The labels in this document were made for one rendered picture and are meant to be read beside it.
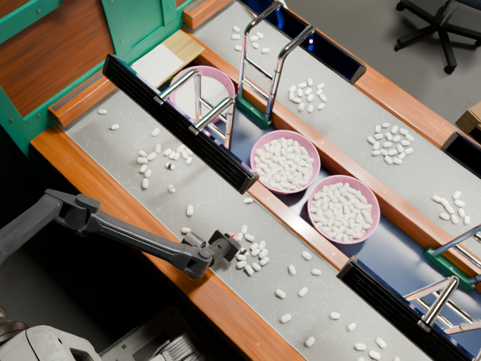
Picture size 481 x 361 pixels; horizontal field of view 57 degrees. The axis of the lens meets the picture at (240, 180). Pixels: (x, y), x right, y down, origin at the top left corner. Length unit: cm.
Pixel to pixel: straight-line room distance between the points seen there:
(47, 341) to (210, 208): 91
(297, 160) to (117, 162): 68
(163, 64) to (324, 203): 86
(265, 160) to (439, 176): 69
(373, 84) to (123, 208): 114
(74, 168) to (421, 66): 233
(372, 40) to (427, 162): 151
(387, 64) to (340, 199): 161
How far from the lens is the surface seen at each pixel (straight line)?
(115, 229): 132
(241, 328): 150
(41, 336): 85
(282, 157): 173
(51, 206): 130
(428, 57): 330
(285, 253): 159
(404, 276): 176
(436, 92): 314
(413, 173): 185
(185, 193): 164
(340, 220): 167
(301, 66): 198
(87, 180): 168
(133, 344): 180
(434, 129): 196
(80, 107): 177
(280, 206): 161
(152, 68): 189
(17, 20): 149
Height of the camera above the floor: 225
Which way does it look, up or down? 65 degrees down
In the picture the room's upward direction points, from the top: 9 degrees clockwise
